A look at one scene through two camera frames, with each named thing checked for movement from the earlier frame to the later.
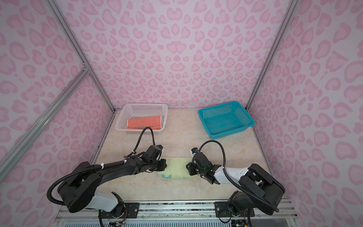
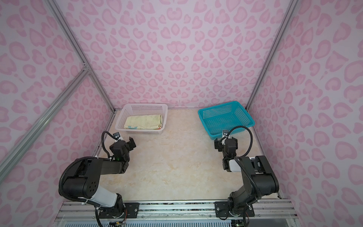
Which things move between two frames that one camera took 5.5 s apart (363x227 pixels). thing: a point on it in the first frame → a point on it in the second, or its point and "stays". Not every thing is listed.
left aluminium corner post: (55, 8) stays
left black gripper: (164, 165) → (132, 145)
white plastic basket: (132, 118) stays
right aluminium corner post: (290, 11) stays
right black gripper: (189, 167) → (217, 144)
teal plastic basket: (226, 119) stays
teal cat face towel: (177, 168) → (151, 122)
